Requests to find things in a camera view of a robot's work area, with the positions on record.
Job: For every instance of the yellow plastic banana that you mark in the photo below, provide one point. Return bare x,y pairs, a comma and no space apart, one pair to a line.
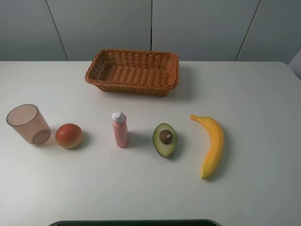
214,153

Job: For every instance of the brown wicker basket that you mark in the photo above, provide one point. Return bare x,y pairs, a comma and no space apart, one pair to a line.
153,73

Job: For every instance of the halved avocado with pit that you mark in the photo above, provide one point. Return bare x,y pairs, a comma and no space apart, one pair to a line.
164,139

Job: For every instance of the pink bottle white cap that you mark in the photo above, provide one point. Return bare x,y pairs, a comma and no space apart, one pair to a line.
119,123

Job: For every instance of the red orange peach fruit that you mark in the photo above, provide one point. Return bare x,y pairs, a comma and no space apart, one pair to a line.
69,136

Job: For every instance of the black tray edge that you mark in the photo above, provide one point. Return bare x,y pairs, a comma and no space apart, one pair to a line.
198,222

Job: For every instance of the translucent brown plastic cup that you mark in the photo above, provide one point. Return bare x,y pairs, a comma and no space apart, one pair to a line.
29,123

